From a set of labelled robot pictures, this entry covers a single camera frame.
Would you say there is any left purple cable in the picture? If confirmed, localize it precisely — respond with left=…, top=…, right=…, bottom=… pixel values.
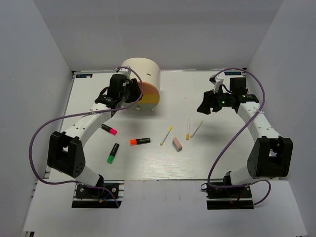
left=29, top=66, right=144, bottom=207

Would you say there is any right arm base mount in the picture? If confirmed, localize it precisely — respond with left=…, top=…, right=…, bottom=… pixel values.
left=200, top=183, right=254, bottom=210

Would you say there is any yellow white pen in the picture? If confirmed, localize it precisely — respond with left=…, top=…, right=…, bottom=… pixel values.
left=160, top=126, right=172, bottom=146
left=186, top=119, right=191, bottom=141
left=190, top=120, right=203, bottom=138

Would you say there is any blue label sticker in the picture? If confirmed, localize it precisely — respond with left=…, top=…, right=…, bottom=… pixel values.
left=224, top=71, right=243, bottom=76
left=76, top=74, right=93, bottom=79

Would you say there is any orange highlighter marker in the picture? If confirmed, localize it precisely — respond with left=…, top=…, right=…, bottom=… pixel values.
left=130, top=138, right=151, bottom=146

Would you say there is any green highlighter marker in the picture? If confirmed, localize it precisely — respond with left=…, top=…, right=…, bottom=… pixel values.
left=107, top=143, right=119, bottom=164

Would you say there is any right blue label sticker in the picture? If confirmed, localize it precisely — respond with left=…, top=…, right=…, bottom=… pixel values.
left=224, top=71, right=243, bottom=76

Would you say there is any pink eraser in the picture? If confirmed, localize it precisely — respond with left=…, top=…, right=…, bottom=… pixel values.
left=172, top=137, right=183, bottom=152

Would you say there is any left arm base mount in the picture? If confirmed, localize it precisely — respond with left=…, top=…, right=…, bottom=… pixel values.
left=72, top=180, right=124, bottom=209

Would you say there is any pink highlighter marker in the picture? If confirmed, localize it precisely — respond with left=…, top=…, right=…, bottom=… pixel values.
left=101, top=124, right=118, bottom=136

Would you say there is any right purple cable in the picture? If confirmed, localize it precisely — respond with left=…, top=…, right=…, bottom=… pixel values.
left=206, top=68, right=272, bottom=207

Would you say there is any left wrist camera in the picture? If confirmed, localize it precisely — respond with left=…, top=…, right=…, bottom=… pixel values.
left=115, top=66, right=131, bottom=78

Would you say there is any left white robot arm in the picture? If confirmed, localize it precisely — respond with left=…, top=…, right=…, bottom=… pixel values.
left=47, top=73, right=142, bottom=197

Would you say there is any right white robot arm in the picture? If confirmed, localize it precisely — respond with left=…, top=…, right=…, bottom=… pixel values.
left=197, top=91, right=293, bottom=197

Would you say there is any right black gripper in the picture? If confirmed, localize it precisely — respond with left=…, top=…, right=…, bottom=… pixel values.
left=197, top=86, right=235, bottom=115

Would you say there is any cream round drawer organizer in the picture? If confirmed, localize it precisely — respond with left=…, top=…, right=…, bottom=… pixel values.
left=121, top=57, right=160, bottom=111

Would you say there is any left blue label sticker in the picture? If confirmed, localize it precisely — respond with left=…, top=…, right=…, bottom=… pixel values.
left=76, top=74, right=93, bottom=79

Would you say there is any purple cable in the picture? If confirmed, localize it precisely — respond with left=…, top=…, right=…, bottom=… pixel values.
left=206, top=68, right=272, bottom=207
left=29, top=66, right=144, bottom=207

